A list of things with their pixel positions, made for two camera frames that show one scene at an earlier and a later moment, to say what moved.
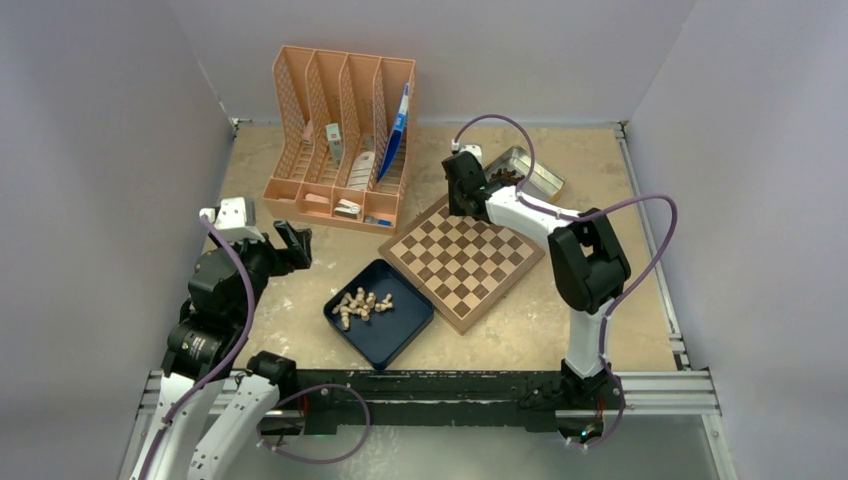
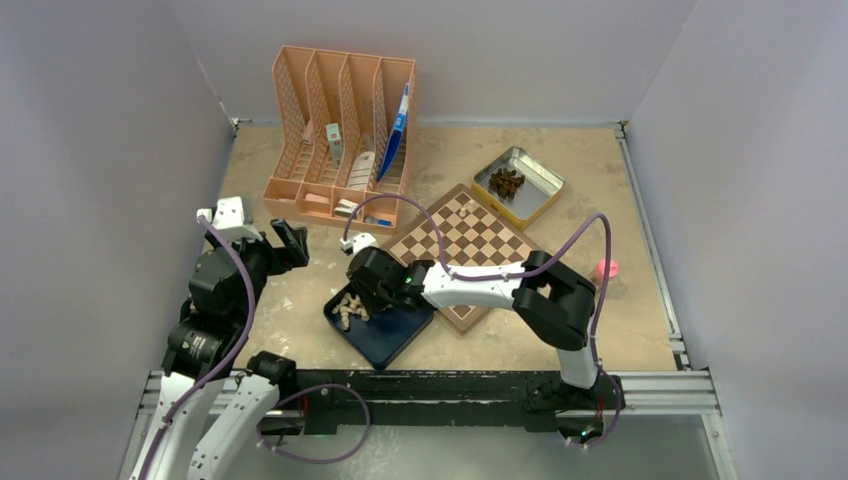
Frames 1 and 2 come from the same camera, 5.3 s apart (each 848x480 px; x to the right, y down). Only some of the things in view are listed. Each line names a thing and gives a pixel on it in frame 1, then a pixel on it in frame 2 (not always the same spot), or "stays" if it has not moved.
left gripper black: [296, 255] stays
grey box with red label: [335, 142] stays
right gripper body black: [456, 205] -> [374, 299]
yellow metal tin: [513, 167] stays
